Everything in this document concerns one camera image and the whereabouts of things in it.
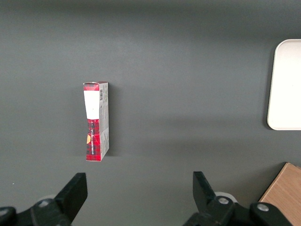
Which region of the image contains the light wooden board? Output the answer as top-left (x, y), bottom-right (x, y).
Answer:
top-left (258, 161), bottom-right (301, 226)

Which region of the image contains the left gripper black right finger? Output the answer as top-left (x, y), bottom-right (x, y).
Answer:
top-left (182, 171), bottom-right (294, 226)

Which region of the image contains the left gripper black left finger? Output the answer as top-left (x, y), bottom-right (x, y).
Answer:
top-left (0, 172), bottom-right (88, 226)

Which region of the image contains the white rectangular tray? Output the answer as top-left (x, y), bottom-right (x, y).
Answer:
top-left (267, 39), bottom-right (301, 131)

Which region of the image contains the red plaid cardboard box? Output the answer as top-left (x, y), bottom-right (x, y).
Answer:
top-left (82, 81), bottom-right (110, 162)

